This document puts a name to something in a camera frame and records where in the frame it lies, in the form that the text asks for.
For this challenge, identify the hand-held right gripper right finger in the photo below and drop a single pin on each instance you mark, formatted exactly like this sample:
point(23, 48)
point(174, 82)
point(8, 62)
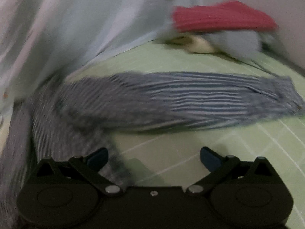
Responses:
point(209, 159)

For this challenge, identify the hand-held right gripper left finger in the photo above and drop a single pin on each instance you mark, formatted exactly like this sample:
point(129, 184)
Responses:
point(97, 158)

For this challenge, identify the blue checked shirt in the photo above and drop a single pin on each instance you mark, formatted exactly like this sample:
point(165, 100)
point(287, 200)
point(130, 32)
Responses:
point(166, 100)

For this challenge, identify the green grid mat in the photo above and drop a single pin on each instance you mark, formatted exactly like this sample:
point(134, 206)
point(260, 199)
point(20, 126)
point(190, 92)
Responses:
point(190, 145)

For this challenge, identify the yellowish soft object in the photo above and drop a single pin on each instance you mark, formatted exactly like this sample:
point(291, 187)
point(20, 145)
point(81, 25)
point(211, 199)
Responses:
point(200, 44)

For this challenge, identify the grey folded garment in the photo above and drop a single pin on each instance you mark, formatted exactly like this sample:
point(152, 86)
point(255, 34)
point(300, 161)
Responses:
point(238, 43)

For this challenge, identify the light blue printed blanket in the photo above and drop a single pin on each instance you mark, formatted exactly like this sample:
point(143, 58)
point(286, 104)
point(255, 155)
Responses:
point(83, 28)

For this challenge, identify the red knit cloth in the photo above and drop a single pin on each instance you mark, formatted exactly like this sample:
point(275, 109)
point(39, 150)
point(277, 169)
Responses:
point(221, 16)

